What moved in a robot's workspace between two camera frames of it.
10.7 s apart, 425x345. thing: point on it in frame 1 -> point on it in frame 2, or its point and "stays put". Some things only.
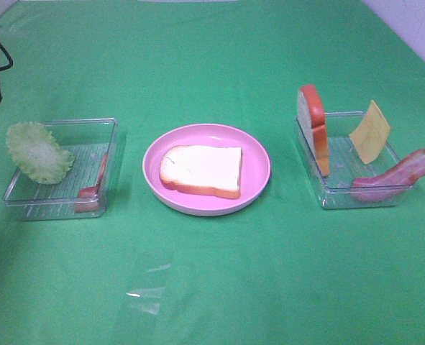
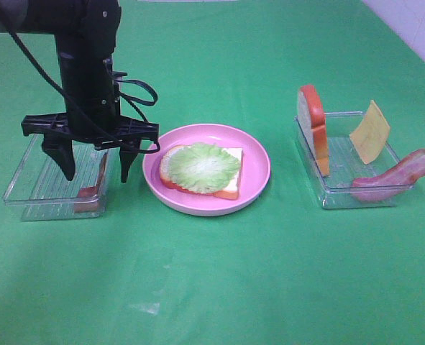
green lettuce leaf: [37, 153] -> [202, 167]
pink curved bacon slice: [396, 180] stays put
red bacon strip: [88, 199] stays put
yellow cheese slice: [369, 138] stays put
